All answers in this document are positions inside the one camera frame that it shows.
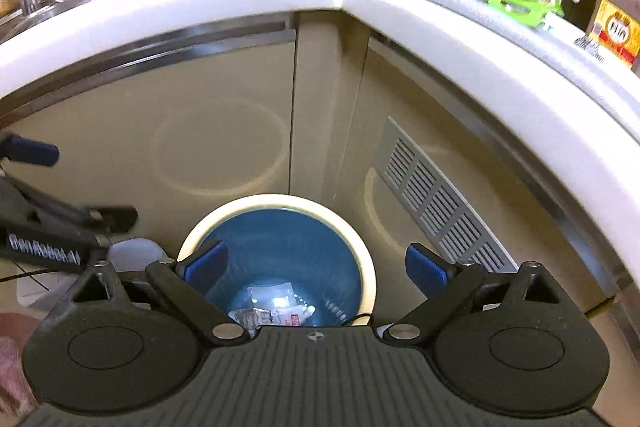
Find white orange snack bag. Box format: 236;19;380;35
228;282;317;336

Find green white snack bag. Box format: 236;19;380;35
488;0;564;28

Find blue trash bin white rim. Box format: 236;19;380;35
178;194;376;327

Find grey cabinet vent grille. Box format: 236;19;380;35
374;118;518;273

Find grey woven table mat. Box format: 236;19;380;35
428;0;639;118

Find cooking wine jug yellow label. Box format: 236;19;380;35
588;0;640;75

